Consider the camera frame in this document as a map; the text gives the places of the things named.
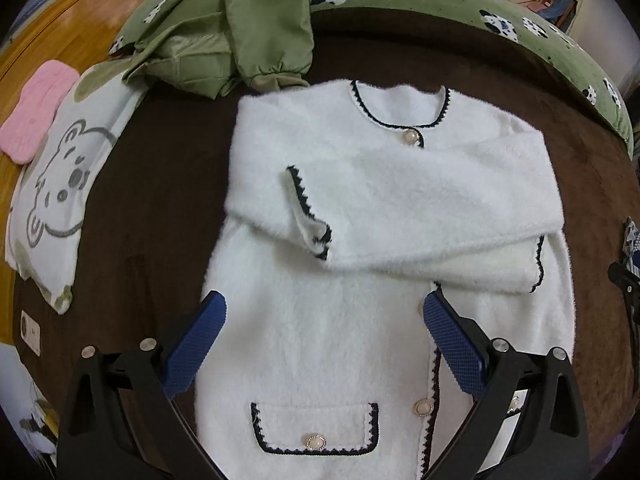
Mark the wooden headboard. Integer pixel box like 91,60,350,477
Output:
0,0,163,341

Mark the chair draped with clothes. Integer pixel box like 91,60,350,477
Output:
520,0,581,28

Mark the green quilted jacket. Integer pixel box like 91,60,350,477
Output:
122,0,316,98

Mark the white label tag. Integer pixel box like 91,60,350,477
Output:
20,310,42,356

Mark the pink ribbed cushion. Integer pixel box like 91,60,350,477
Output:
0,59,81,166

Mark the green cow-print quilt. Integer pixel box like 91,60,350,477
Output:
110,0,636,156

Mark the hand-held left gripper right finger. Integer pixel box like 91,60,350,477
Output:
422,290,591,480

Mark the bear print pillow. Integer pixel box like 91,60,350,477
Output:
5,65,146,316

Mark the white fuzzy cardigan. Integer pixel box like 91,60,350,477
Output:
192,79,583,480

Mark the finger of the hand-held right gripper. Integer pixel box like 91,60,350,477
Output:
607,217,640,321

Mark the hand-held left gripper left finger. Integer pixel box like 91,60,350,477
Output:
56,290,228,480

